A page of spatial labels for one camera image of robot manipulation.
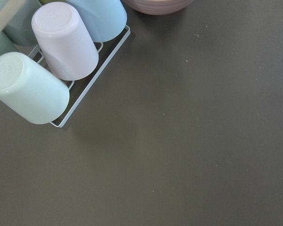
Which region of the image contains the light blue plastic cup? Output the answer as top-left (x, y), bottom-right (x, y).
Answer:
top-left (66, 0), bottom-right (127, 42)

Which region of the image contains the pale pink plastic cup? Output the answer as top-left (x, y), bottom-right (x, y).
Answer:
top-left (31, 2), bottom-right (99, 81)

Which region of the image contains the pink ribbed bowl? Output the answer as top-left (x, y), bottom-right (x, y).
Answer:
top-left (123, 0), bottom-right (194, 15)

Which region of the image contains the mint green plastic cup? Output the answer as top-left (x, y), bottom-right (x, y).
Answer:
top-left (0, 52), bottom-right (70, 124)

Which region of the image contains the grey green plastic cup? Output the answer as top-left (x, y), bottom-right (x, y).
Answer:
top-left (0, 0), bottom-right (41, 55)

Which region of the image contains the white wire cup rack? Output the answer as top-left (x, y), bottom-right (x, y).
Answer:
top-left (25, 24), bottom-right (131, 129)

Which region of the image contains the wooden rack handle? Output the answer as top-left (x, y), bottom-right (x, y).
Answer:
top-left (0, 0), bottom-right (26, 33)

